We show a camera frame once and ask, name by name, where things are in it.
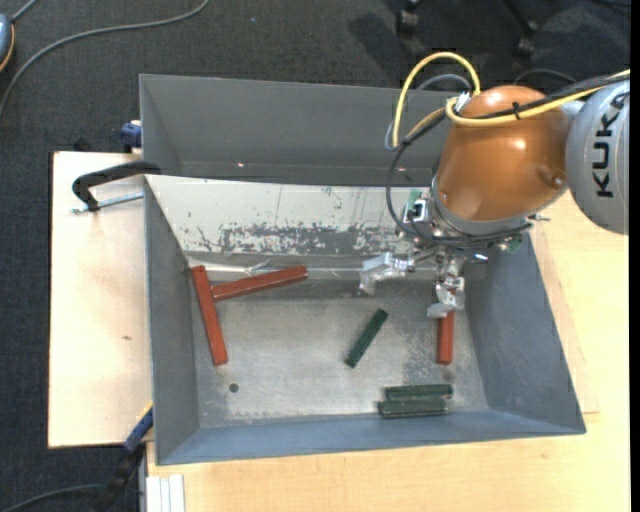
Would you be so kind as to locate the black cylinder on white bracket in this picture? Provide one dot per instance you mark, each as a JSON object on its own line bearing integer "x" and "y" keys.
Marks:
{"x": 419, "y": 212}

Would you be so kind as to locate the red-brown flat block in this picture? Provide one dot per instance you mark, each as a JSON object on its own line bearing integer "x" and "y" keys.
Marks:
{"x": 260, "y": 283}
{"x": 210, "y": 320}
{"x": 445, "y": 342}

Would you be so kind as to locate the grey metal bin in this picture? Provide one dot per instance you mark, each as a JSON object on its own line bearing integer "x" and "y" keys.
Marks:
{"x": 300, "y": 350}

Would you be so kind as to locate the dark green flat block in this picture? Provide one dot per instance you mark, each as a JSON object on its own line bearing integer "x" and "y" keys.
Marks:
{"x": 412, "y": 408}
{"x": 419, "y": 392}
{"x": 366, "y": 338}

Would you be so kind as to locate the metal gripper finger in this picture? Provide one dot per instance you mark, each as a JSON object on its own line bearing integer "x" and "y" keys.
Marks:
{"x": 450, "y": 295}
{"x": 372, "y": 272}

